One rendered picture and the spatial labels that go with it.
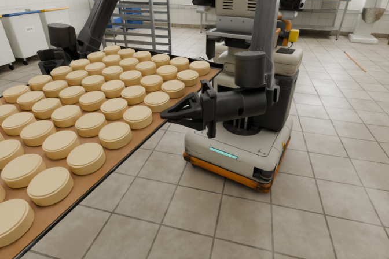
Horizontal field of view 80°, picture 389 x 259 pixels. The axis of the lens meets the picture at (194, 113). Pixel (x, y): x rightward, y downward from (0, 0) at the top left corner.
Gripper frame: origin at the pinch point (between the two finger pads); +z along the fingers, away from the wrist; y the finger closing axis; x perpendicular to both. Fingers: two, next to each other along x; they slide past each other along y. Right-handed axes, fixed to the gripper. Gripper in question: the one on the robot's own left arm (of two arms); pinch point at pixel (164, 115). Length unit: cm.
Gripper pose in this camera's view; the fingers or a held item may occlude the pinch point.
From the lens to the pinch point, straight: 44.4
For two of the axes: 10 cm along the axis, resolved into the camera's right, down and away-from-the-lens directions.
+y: 0.3, 8.2, 5.7
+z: -9.7, 1.6, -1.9
